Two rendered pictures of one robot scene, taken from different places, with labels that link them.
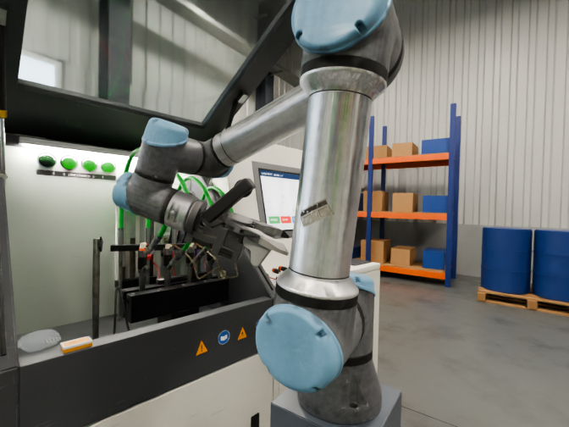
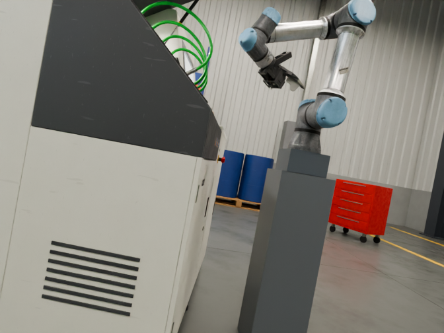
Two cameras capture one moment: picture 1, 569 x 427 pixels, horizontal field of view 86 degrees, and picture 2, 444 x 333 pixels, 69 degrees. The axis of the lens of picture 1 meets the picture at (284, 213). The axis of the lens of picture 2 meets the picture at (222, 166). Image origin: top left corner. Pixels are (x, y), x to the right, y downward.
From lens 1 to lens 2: 1.27 m
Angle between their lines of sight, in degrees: 42
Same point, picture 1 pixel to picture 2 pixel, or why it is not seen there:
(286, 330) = (336, 104)
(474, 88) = (219, 40)
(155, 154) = (273, 26)
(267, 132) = (298, 34)
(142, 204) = (259, 47)
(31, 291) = not seen: hidden behind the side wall
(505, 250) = (229, 166)
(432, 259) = not seen: hidden behind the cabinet
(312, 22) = (359, 12)
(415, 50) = not seen: outside the picture
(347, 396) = (317, 145)
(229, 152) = (277, 36)
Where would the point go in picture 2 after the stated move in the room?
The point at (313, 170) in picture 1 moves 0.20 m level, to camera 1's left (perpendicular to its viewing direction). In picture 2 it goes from (346, 57) to (319, 37)
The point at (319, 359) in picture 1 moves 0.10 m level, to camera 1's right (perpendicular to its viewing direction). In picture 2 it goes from (344, 113) to (355, 119)
